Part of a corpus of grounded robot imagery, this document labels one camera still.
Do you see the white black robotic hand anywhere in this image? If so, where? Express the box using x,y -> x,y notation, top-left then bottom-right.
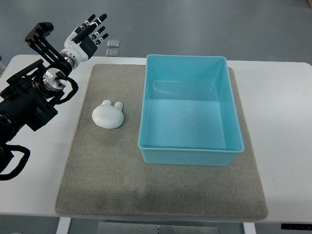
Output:
60,13 -> 108,67

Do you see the white bunny toy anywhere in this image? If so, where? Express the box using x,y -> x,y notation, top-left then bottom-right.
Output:
92,100 -> 124,129

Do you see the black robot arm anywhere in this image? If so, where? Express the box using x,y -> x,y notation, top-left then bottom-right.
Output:
0,22 -> 78,181

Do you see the blue plastic box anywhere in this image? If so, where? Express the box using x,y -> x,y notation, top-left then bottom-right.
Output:
138,55 -> 245,166

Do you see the upper floor socket plate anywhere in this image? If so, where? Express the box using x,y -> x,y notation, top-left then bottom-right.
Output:
107,39 -> 120,48

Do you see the floor socket plate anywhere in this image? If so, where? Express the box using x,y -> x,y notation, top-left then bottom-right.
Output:
106,49 -> 119,57
107,39 -> 120,48

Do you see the lower floor socket plate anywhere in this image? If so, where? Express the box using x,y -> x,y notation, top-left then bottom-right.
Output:
106,49 -> 119,57

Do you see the grey felt mat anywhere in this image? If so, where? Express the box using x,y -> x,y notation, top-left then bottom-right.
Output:
55,64 -> 268,222

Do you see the white table leg left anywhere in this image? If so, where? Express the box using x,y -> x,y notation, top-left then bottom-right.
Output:
56,217 -> 72,234

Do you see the white table leg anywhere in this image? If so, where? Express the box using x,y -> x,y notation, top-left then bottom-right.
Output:
243,222 -> 256,234
56,217 -> 72,234

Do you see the white table leg right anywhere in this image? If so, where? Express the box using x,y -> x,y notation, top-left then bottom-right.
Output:
243,222 -> 256,234

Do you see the black table control panel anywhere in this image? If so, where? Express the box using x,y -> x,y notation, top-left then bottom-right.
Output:
281,223 -> 312,231

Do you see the metal table base plate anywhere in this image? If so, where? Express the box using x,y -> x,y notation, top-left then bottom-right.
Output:
97,222 -> 220,234

